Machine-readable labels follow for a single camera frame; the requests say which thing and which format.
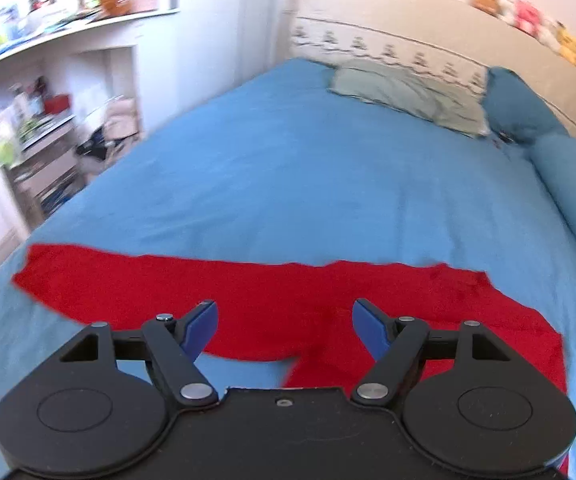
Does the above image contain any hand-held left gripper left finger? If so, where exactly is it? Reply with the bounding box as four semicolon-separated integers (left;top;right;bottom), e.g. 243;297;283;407
58;300;220;414

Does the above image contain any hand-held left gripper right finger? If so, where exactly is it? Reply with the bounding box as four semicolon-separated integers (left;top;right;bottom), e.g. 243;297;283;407
350;298;515;414

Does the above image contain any red garment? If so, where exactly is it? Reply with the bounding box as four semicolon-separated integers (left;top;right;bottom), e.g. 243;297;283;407
12;243;569;480

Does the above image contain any blue rolled duvet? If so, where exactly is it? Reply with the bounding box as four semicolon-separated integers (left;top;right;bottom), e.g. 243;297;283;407
527;132;576;308

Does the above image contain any bed with blue sheet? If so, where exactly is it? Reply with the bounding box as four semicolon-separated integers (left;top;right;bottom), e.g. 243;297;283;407
0;57;576;480

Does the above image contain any black bag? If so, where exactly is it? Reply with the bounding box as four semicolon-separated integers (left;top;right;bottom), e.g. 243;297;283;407
75;127;135;173

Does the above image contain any beige bag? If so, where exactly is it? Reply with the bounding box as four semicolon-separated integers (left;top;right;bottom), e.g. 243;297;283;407
104;97;140;140

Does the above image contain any blue pillow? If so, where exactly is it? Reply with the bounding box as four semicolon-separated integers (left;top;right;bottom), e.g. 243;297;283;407
482;66;570;147

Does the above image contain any grey-green pillow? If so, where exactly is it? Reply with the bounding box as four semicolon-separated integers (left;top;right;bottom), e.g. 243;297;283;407
327;58;492;139

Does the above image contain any red box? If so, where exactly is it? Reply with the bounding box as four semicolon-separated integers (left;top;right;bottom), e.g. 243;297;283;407
42;93;72;115

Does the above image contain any white shelf unit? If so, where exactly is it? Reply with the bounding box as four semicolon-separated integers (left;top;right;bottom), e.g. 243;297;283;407
0;7;181;233

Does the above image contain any white wardrobe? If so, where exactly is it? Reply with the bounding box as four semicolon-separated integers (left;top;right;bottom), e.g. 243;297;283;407
174;0;281;114

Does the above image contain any row of plush toys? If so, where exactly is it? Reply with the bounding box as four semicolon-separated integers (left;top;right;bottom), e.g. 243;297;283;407
468;0;576;84

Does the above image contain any beige embroidered headboard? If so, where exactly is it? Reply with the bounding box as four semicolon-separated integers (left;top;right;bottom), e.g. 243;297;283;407
287;0;576;142

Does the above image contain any pile of colourful shelf clutter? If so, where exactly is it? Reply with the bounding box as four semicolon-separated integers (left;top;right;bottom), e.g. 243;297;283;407
0;0;119;63

